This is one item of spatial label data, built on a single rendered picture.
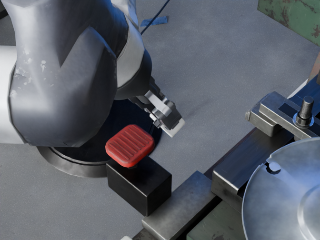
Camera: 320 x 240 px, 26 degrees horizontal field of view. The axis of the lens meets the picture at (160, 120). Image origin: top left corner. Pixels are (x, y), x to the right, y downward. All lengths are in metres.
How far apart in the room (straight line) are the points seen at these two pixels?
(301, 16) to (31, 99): 0.35
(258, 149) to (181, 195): 0.15
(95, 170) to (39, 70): 1.35
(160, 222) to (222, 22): 1.34
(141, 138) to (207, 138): 0.97
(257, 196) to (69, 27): 0.48
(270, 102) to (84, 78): 0.59
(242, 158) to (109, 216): 0.82
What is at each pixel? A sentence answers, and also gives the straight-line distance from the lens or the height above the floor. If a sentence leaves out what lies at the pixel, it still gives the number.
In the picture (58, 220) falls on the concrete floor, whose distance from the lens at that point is 1.92.
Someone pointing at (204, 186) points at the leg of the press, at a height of 0.64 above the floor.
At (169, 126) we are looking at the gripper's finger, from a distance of 0.89.
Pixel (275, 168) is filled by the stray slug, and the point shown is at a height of 0.71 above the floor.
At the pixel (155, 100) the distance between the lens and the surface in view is 0.82.
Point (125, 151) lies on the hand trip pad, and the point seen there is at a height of 0.76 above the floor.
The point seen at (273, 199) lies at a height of 0.78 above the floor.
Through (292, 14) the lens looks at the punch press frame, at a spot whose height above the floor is 1.08.
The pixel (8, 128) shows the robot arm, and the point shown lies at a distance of 0.66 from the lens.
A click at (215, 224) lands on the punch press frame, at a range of 1.15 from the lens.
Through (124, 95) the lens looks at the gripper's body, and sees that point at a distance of 0.79.
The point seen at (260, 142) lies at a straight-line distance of 1.18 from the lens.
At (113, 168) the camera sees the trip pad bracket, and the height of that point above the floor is 0.70.
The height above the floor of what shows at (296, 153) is 0.78.
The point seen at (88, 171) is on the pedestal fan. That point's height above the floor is 0.02.
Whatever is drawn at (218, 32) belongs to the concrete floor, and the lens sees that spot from 2.37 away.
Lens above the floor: 1.64
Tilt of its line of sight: 51 degrees down
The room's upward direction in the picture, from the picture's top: straight up
